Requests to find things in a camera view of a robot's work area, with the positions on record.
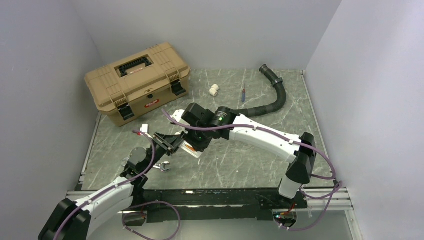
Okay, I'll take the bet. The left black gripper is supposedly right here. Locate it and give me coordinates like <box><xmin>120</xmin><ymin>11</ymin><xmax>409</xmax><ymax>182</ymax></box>
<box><xmin>142</xmin><ymin>131</ymin><xmax>185</xmax><ymax>174</ymax></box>

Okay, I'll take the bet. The orange battery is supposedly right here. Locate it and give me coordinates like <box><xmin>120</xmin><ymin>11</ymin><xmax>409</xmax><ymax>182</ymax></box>
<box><xmin>185</xmin><ymin>144</ymin><xmax>195</xmax><ymax>152</ymax></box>

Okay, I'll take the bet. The white remote control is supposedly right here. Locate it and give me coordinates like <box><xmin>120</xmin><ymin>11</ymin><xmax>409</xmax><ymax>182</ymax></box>
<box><xmin>179</xmin><ymin>140</ymin><xmax>202</xmax><ymax>159</ymax></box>

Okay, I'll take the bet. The tan plastic toolbox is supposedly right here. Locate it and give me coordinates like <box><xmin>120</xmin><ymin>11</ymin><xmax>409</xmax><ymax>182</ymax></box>
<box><xmin>84</xmin><ymin>42</ymin><xmax>191</xmax><ymax>127</ymax></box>

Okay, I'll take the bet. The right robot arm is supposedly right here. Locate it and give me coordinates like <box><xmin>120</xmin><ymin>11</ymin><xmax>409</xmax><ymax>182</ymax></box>
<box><xmin>172</xmin><ymin>103</ymin><xmax>317</xmax><ymax>208</ymax></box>

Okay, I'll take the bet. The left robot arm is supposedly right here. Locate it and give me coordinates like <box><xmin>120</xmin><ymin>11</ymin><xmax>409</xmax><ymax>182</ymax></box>
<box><xmin>38</xmin><ymin>133</ymin><xmax>184</xmax><ymax>240</ymax></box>

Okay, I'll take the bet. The silver open-end wrench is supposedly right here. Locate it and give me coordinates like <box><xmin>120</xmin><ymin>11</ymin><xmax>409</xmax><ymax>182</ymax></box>
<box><xmin>121</xmin><ymin>158</ymin><xmax>171</xmax><ymax>174</ymax></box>

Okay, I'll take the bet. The white pipe fitting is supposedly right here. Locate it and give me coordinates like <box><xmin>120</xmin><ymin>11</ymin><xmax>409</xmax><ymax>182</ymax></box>
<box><xmin>209</xmin><ymin>84</ymin><xmax>220</xmax><ymax>97</ymax></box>

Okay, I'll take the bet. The blue red pen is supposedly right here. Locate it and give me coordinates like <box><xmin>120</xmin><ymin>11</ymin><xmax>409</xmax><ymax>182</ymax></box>
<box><xmin>241</xmin><ymin>88</ymin><xmax>246</xmax><ymax>103</ymax></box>

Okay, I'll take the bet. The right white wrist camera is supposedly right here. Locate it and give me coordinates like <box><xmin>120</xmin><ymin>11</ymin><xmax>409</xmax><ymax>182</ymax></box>
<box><xmin>171</xmin><ymin>109</ymin><xmax>188</xmax><ymax>125</ymax></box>

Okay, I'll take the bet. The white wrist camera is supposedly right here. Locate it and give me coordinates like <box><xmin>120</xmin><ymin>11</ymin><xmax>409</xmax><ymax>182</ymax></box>
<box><xmin>171</xmin><ymin>109</ymin><xmax>188</xmax><ymax>125</ymax></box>
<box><xmin>132</xmin><ymin>124</ymin><xmax>153</xmax><ymax>139</ymax></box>

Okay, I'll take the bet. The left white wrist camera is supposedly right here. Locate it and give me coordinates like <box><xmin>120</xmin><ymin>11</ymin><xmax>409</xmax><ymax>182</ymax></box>
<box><xmin>132</xmin><ymin>124</ymin><xmax>153</xmax><ymax>139</ymax></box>

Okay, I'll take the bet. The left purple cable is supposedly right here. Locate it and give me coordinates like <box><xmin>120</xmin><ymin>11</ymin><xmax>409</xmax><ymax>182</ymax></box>
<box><xmin>52</xmin><ymin>129</ymin><xmax>157</xmax><ymax>240</ymax></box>

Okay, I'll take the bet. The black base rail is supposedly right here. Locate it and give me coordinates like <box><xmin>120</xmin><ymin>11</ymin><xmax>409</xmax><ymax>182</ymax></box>
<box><xmin>125</xmin><ymin>187</ymin><xmax>308</xmax><ymax>223</ymax></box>

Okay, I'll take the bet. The black corrugated hose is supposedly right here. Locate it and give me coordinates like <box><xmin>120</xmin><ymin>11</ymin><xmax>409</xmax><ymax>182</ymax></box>
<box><xmin>236</xmin><ymin>64</ymin><xmax>287</xmax><ymax>118</ymax></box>

